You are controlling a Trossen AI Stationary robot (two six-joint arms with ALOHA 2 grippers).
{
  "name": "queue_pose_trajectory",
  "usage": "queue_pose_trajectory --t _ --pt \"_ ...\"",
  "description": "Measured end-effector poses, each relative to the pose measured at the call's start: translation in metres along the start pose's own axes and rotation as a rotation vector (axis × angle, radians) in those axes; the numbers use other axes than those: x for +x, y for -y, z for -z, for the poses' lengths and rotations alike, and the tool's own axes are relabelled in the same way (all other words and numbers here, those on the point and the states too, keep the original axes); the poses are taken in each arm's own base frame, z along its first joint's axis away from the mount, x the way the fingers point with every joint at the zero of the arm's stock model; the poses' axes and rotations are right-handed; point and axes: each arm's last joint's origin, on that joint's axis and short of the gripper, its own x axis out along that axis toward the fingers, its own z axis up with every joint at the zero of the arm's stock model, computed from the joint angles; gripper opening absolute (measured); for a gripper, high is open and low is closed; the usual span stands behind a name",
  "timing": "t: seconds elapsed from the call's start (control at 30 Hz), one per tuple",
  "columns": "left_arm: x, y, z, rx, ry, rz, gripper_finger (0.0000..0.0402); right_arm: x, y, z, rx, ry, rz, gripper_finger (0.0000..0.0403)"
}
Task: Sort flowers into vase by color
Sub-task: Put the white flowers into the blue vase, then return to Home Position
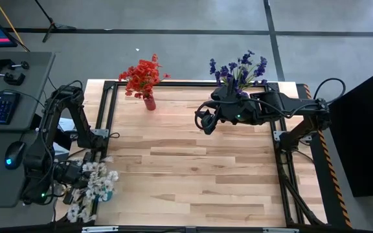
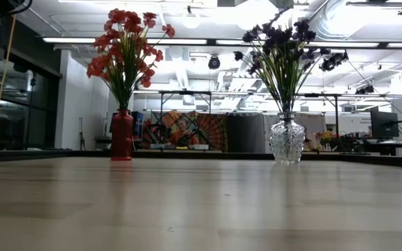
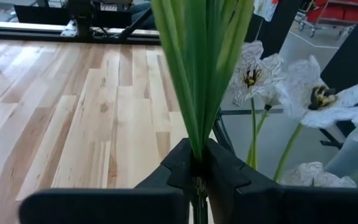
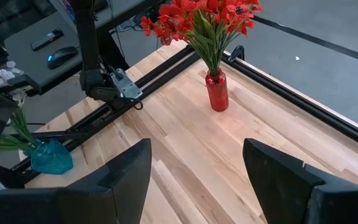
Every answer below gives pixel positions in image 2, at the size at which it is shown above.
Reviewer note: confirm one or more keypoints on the red glass vase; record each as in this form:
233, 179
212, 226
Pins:
121, 136

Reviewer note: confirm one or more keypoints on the clear crystal glass vase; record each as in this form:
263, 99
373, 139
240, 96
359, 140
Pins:
287, 139

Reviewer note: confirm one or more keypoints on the red artificial flower bunch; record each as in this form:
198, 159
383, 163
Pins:
169, 30
96, 66
120, 15

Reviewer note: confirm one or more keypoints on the colourful patterned tapestry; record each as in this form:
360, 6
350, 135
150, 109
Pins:
215, 129

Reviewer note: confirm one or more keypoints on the person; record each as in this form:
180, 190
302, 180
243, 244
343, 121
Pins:
183, 136

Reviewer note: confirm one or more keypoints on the dark grey partition panel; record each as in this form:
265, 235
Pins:
244, 132

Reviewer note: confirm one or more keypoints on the blue storage box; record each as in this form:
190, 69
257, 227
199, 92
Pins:
138, 122

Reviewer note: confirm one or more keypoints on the round ceiling lamp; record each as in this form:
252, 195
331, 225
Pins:
191, 21

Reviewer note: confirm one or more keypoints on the yellow flower bouquet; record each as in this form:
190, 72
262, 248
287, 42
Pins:
325, 136

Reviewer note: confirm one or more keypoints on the black track spotlights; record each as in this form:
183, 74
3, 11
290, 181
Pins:
368, 89

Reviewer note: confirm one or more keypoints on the black monitor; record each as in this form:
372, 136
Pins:
384, 123

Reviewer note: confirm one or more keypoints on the black desk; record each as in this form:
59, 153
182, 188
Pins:
389, 146

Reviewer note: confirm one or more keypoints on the black pipe frame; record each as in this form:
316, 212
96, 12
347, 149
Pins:
326, 95
187, 92

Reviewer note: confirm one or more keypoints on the black ceiling camera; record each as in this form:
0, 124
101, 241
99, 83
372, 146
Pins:
214, 62

